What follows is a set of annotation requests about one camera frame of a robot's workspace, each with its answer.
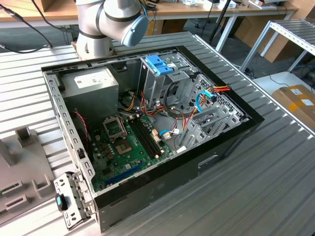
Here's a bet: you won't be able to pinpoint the black latch blue tab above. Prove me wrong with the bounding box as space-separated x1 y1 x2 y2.
55 193 69 211

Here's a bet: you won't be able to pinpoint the black tripod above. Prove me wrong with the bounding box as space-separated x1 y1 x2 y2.
207 0 233 47

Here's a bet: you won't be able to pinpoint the yellow black power wires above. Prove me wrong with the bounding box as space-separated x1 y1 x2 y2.
124 91 137 112

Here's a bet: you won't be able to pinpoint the thick black cable bundle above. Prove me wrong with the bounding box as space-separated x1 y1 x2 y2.
164 81 196 121

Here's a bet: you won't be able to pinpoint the red orange wire bundle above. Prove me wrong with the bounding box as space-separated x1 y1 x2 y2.
139 90 199 131

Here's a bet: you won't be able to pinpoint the metal slot retainer bracket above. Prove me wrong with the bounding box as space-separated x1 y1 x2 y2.
53 171 97 231

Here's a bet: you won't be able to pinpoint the grey power supply unit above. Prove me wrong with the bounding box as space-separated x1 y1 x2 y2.
60 66 120 123

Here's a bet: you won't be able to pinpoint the blue plastic drive latch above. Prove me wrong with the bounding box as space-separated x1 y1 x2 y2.
145 55 175 76

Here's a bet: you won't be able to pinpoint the blue expansion slot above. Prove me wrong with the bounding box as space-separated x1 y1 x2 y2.
105 161 145 185

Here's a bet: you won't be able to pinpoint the grey parts rack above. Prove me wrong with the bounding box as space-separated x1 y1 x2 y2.
0 125 59 223

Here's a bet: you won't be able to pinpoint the blue wire white tag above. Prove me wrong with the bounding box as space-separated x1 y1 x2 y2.
158 129 184 140

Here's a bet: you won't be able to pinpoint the grey metal disk bay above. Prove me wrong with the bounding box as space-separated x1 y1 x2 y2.
176 73 251 154

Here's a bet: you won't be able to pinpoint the black open PC case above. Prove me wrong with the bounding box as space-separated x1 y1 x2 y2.
40 45 265 233

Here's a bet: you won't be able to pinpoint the white frame slatted table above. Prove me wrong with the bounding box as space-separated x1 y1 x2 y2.
240 19 315 74

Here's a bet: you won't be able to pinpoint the red yellow orange power wire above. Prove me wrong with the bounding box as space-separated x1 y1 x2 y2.
207 84 232 96

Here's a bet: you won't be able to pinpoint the grey metal drive cage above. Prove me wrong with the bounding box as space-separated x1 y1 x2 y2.
137 50 200 115

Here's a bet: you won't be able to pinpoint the CPU socket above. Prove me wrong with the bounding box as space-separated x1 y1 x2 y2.
115 140 135 156

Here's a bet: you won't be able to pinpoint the green motherboard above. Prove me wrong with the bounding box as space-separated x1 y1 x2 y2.
90 114 173 192

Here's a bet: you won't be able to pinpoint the metal socket cover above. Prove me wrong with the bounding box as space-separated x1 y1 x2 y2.
102 116 128 143

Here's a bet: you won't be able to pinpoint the red black twisted wire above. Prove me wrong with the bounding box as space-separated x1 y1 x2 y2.
72 110 91 145

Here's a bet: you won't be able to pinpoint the black RAM slot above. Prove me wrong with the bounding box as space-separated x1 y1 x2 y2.
137 117 163 157
134 118 160 158
131 118 158 159
128 118 155 160

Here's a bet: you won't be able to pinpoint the flat cardboard package yellow tape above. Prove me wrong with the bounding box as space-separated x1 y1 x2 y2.
272 85 315 128

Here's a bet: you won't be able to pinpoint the wooden box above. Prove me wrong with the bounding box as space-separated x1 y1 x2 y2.
40 0 79 12

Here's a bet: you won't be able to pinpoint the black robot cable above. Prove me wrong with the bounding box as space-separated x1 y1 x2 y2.
0 3 54 54

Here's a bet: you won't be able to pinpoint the large brown cardboard box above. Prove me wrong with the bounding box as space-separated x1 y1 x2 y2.
235 16 312 63

